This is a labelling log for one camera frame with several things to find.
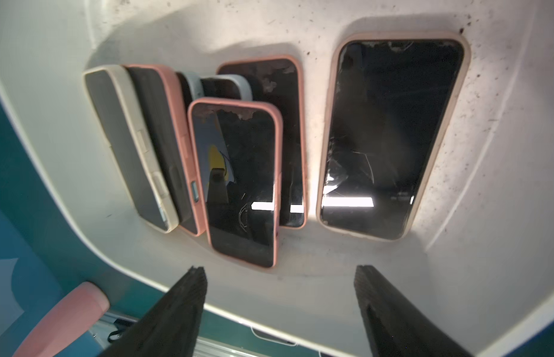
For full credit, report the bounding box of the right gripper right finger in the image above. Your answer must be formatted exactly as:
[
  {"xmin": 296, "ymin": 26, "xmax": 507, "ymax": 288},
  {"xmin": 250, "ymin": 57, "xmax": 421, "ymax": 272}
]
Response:
[{"xmin": 354, "ymin": 266, "xmax": 471, "ymax": 356}]

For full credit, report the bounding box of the white plastic storage box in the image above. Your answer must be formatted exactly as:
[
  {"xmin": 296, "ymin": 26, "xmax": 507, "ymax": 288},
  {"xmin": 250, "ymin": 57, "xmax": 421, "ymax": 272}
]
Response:
[{"xmin": 0, "ymin": 1, "xmax": 554, "ymax": 356}]

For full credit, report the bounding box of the phone beige case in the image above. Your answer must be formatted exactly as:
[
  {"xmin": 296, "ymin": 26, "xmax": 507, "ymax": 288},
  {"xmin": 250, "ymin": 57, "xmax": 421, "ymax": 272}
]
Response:
[{"xmin": 316, "ymin": 31, "xmax": 470, "ymax": 241}]

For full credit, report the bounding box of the phone salmon case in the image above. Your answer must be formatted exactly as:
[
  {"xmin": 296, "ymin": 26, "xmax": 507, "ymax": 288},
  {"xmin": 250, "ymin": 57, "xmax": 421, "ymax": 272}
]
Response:
[{"xmin": 126, "ymin": 65, "xmax": 206, "ymax": 237}]

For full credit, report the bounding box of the pink spray bottle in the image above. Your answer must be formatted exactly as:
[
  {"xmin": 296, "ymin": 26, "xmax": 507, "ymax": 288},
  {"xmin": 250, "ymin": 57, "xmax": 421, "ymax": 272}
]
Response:
[{"xmin": 14, "ymin": 282, "xmax": 110, "ymax": 356}]

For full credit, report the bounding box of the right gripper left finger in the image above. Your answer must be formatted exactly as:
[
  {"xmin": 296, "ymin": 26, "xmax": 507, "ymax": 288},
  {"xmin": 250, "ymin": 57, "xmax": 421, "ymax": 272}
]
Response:
[{"xmin": 100, "ymin": 267, "xmax": 208, "ymax": 356}]

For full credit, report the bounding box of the phone light pink case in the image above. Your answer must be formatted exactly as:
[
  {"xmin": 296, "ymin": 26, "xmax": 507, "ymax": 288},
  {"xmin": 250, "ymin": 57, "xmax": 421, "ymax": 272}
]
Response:
[{"xmin": 188, "ymin": 98, "xmax": 283, "ymax": 269}]

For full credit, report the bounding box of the phone blue case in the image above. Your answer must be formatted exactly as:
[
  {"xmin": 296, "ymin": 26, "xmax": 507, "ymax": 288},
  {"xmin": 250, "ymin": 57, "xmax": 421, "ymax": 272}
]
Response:
[{"xmin": 176, "ymin": 71, "xmax": 253, "ymax": 108}]

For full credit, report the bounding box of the phone cream case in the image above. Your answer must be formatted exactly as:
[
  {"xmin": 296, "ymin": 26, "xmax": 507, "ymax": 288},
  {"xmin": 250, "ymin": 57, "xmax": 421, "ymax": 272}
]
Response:
[{"xmin": 83, "ymin": 65, "xmax": 179, "ymax": 233}]

